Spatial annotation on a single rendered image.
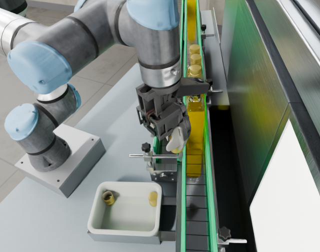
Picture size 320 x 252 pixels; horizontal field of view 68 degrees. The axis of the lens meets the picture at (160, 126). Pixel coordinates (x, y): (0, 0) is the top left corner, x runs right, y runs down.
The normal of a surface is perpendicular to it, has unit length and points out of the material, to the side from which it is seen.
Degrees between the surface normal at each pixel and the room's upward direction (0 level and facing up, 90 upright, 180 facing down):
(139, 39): 90
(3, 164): 0
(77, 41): 60
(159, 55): 89
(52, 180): 3
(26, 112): 10
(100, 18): 45
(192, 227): 0
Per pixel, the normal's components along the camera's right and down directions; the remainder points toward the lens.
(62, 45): 0.56, -0.16
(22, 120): -0.22, -0.57
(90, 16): 0.30, -0.40
